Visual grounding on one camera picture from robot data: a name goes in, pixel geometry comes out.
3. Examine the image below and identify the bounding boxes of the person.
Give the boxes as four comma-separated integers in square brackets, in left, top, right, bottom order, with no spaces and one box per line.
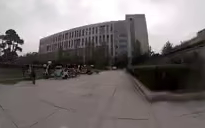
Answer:
[29,64,37,85]

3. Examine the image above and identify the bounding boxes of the row of parked scooters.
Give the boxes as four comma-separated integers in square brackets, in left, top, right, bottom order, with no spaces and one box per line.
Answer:
[41,60,96,80]

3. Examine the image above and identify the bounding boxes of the row of trees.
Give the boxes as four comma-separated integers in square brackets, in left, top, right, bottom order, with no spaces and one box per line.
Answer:
[44,43,113,70]

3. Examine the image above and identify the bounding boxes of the grey stone kerb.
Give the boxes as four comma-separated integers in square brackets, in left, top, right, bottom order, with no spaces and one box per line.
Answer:
[125,70,205,103]

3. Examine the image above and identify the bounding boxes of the grey concrete paved plaza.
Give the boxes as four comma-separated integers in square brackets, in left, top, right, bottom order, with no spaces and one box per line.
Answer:
[0,69,205,128]

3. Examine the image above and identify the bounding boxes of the tall dark tree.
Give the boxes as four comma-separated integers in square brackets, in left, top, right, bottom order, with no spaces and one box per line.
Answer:
[0,28,25,63]

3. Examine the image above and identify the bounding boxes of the long grey multi-storey building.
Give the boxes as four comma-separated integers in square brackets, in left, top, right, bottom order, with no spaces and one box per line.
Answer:
[38,13,150,68]

